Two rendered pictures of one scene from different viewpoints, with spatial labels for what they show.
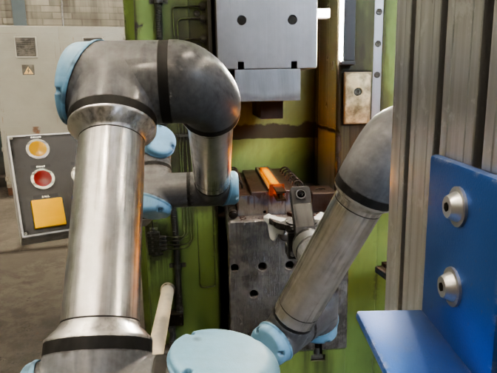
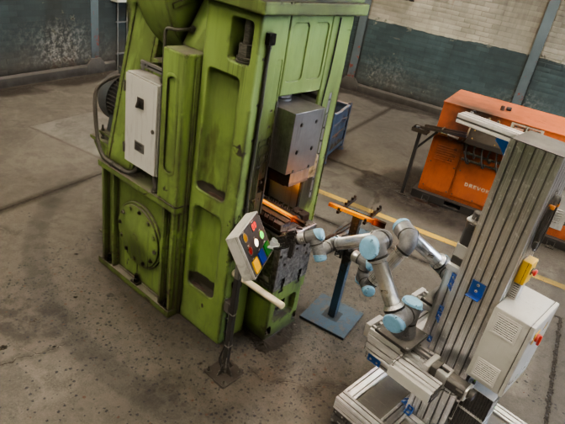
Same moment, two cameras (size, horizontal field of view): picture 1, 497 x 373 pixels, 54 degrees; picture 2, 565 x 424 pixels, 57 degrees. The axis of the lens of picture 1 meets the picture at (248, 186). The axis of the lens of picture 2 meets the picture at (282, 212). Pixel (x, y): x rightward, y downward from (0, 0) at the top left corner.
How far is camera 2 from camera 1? 272 cm
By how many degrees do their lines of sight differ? 49
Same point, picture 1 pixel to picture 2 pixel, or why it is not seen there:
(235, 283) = (280, 263)
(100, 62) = (382, 246)
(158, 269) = (232, 265)
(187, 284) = not seen: hidden behind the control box
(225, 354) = (414, 300)
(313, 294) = not seen: hidden behind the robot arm
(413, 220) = (464, 282)
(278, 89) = (301, 177)
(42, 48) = not seen: outside the picture
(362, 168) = (409, 249)
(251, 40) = (298, 160)
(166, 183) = (326, 249)
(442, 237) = (474, 287)
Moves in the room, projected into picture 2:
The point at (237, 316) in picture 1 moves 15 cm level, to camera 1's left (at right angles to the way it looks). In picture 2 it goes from (277, 276) to (261, 283)
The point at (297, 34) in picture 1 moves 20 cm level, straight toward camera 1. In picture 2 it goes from (311, 153) to (332, 166)
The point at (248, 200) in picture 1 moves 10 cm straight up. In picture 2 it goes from (283, 226) to (286, 214)
